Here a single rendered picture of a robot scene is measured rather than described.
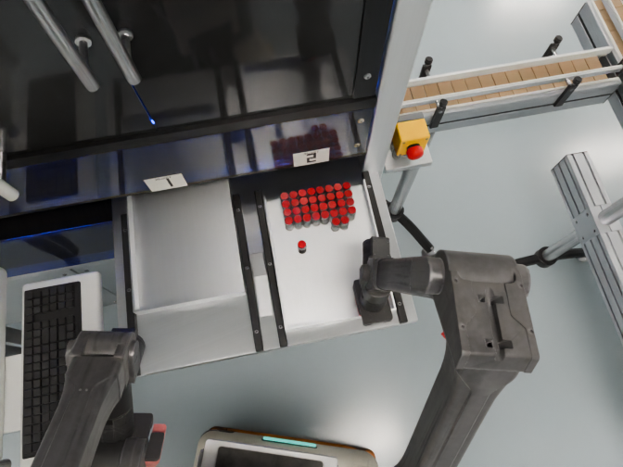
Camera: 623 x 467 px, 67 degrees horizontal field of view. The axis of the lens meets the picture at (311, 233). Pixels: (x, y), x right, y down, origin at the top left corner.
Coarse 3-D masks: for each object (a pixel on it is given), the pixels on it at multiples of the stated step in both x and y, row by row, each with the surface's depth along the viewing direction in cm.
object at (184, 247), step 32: (160, 192) 124; (192, 192) 124; (224, 192) 124; (128, 224) 117; (160, 224) 121; (192, 224) 121; (224, 224) 120; (160, 256) 118; (192, 256) 118; (224, 256) 118; (160, 288) 115; (192, 288) 115; (224, 288) 115
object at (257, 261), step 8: (256, 256) 112; (256, 264) 114; (256, 272) 115; (264, 272) 116; (256, 280) 115; (264, 280) 115; (256, 288) 115; (264, 288) 115; (264, 296) 114; (264, 304) 113; (264, 312) 113; (272, 312) 113
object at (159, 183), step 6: (180, 174) 107; (144, 180) 106; (150, 180) 107; (156, 180) 107; (162, 180) 108; (174, 180) 109; (180, 180) 109; (150, 186) 109; (156, 186) 110; (162, 186) 110; (168, 186) 111; (174, 186) 112; (180, 186) 112
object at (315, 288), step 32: (352, 192) 123; (320, 224) 120; (352, 224) 120; (288, 256) 118; (320, 256) 117; (352, 256) 117; (288, 288) 115; (320, 288) 115; (352, 288) 115; (288, 320) 112; (320, 320) 112
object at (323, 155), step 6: (318, 150) 109; (324, 150) 109; (294, 156) 109; (300, 156) 110; (306, 156) 110; (312, 156) 111; (318, 156) 111; (324, 156) 112; (294, 162) 112; (300, 162) 112; (306, 162) 113; (312, 162) 114; (318, 162) 114
